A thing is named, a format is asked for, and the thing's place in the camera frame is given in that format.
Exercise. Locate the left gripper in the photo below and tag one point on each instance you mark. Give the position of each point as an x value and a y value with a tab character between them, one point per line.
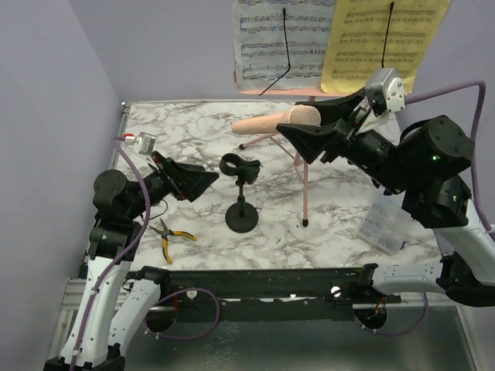
183	179

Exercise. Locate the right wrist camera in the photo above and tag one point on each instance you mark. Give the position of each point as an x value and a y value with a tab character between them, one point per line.
385	92

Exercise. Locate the black microphone desk stand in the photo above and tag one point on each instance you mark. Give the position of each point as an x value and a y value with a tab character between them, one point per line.
241	217

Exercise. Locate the yellow sheet music paper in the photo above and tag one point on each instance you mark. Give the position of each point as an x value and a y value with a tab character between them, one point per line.
368	35

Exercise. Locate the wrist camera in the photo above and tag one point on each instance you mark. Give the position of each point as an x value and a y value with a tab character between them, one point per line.
142	145
385	92

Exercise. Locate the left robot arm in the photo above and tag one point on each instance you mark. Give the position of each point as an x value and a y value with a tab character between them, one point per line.
102	330

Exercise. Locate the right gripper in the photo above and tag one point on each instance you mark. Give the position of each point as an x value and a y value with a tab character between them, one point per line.
343	134

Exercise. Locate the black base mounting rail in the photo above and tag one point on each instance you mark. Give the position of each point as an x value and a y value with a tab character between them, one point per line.
269	295

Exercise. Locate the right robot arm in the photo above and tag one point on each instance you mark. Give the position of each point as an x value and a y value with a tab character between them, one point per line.
425	168

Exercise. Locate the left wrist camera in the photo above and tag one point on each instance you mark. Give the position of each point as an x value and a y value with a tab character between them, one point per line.
142	145

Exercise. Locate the pink perforated music stand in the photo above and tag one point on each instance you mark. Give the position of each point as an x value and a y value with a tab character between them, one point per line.
383	162

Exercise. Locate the clear plastic compartment box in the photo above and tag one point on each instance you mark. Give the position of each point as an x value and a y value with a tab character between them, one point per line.
386	224

